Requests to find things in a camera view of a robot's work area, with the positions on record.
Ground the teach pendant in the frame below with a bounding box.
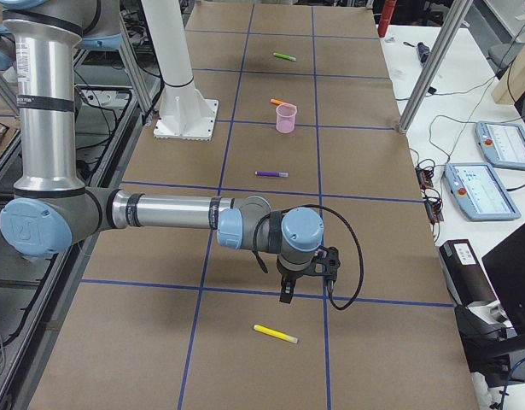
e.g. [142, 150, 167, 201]
[475, 121, 525, 171]
[444, 162, 522, 221]

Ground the yellow highlighter pen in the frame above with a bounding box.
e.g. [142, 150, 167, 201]
[253, 324, 299, 344]

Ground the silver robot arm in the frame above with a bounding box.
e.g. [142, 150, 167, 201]
[0, 1, 337, 303]

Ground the black monitor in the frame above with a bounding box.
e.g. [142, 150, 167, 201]
[482, 223, 525, 333]

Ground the black box with label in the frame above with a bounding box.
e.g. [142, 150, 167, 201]
[438, 239, 497, 308]

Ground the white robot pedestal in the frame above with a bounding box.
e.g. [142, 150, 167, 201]
[142, 0, 219, 141]

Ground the aluminium frame post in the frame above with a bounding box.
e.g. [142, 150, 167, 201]
[397, 0, 473, 134]

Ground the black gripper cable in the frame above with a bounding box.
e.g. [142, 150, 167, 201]
[253, 205, 365, 311]

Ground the green highlighter pen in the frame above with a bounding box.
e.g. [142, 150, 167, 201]
[272, 52, 297, 62]

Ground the purple marker pen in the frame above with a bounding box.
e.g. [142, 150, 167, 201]
[254, 171, 289, 178]

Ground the far teach pendant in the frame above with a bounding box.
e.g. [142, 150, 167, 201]
[475, 121, 525, 171]

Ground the pink mesh pen holder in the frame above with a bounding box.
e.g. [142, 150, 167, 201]
[276, 103, 297, 133]

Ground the small circuit board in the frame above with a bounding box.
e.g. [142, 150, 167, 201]
[415, 167, 434, 189]

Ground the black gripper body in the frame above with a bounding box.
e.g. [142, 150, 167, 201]
[276, 258, 305, 284]

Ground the near teach pendant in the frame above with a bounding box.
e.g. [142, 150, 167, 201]
[444, 162, 522, 221]

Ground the red cylinder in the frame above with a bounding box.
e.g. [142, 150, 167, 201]
[377, 0, 396, 38]

